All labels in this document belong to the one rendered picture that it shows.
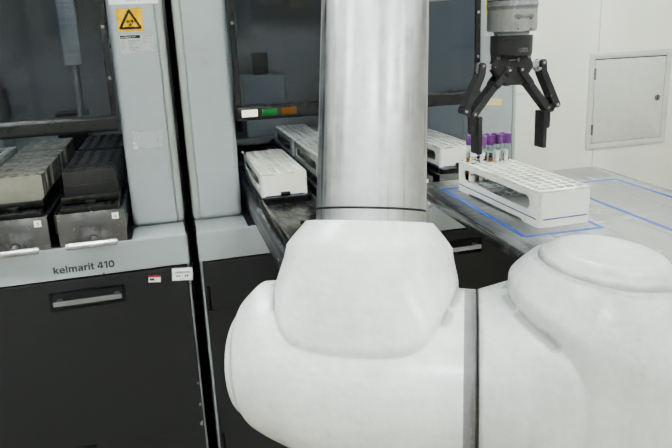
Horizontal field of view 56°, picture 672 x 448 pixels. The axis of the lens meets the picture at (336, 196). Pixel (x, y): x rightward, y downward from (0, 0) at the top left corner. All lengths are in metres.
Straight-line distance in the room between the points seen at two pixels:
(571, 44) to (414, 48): 2.59
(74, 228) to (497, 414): 1.09
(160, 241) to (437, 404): 1.01
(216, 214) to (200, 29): 0.42
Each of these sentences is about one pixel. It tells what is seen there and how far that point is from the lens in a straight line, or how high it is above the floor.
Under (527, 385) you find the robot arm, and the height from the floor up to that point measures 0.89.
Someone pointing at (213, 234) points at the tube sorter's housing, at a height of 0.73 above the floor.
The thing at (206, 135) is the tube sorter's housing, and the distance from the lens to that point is 1.48.
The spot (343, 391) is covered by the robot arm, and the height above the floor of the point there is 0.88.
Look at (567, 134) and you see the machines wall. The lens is 3.18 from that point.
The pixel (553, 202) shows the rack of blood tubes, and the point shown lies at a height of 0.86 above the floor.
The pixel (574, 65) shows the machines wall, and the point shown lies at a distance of 3.16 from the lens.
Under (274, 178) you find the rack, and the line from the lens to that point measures 1.35.
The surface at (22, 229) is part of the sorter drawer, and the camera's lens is 1.45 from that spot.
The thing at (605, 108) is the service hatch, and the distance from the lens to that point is 3.28.
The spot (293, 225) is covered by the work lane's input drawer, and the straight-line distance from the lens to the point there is 1.19.
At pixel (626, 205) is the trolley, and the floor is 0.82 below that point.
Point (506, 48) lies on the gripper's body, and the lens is 1.20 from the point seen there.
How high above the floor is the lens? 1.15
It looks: 14 degrees down
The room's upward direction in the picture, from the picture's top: 3 degrees counter-clockwise
